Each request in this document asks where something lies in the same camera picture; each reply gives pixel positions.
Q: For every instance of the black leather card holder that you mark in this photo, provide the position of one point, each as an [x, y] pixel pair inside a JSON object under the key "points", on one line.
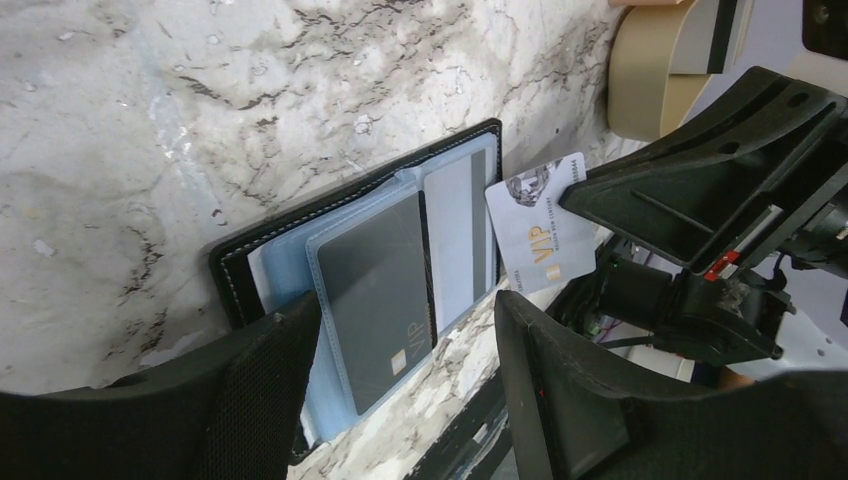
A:
{"points": [[267, 265]]}

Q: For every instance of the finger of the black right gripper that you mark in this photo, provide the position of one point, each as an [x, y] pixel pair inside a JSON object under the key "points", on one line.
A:
{"points": [[763, 169]]}

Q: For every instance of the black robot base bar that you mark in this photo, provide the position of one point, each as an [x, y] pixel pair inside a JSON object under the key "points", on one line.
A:
{"points": [[475, 443]]}

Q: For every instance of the dark grey credit card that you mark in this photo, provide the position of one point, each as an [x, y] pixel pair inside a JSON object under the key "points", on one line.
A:
{"points": [[373, 274]]}

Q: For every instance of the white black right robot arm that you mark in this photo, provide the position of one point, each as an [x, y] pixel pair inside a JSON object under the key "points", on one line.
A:
{"points": [[707, 219]]}

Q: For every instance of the beige card tray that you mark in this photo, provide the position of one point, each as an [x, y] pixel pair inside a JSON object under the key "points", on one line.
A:
{"points": [[662, 58]]}

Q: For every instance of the grey VIP credit card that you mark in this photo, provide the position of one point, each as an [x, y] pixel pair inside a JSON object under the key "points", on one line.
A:
{"points": [[459, 236]]}

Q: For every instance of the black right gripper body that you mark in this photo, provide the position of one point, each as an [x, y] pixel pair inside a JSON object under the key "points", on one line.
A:
{"points": [[727, 316]]}

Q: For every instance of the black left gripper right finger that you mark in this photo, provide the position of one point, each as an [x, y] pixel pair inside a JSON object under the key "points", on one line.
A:
{"points": [[579, 411]]}

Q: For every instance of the silver VIP credit card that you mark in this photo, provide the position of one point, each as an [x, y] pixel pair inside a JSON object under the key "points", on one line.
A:
{"points": [[542, 245]]}

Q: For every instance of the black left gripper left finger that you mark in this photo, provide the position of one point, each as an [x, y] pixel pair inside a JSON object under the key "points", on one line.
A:
{"points": [[227, 410]]}

